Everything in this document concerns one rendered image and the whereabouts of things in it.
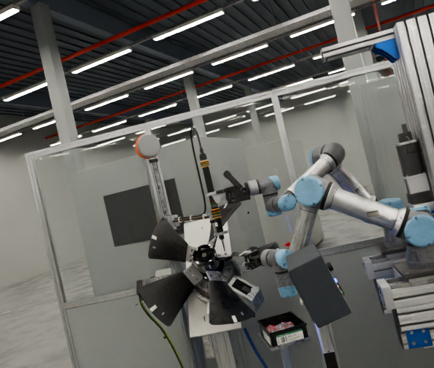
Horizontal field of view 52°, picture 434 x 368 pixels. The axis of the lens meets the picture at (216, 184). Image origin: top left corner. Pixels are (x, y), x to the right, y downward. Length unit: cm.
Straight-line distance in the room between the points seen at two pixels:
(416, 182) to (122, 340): 210
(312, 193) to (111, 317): 189
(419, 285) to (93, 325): 214
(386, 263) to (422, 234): 67
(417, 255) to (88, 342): 223
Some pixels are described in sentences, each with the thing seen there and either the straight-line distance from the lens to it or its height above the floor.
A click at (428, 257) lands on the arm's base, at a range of 191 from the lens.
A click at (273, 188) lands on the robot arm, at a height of 146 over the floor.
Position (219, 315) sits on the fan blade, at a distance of 203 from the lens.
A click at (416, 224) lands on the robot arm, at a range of 174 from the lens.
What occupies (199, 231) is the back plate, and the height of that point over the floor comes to 130.
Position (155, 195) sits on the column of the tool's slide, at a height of 157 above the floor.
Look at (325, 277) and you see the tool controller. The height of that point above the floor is 119.
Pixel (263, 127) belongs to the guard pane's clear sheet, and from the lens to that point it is 290.
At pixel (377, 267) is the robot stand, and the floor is 96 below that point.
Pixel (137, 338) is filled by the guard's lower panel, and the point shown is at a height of 67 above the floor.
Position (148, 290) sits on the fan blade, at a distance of 219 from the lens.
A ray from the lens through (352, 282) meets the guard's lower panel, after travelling 298.
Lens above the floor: 151
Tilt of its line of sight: 1 degrees up
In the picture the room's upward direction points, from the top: 13 degrees counter-clockwise
